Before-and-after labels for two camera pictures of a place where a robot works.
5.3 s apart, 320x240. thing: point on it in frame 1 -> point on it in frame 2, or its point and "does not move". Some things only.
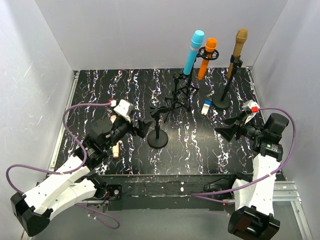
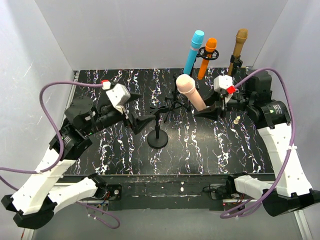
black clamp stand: x=157 y=138 does not move
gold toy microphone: x=241 y=37 does not move
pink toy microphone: x=116 y=149 -> x=185 y=84
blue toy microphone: x=196 y=41 does not move
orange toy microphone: x=210 y=46 does not move
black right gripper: x=239 y=128 -> x=222 y=107
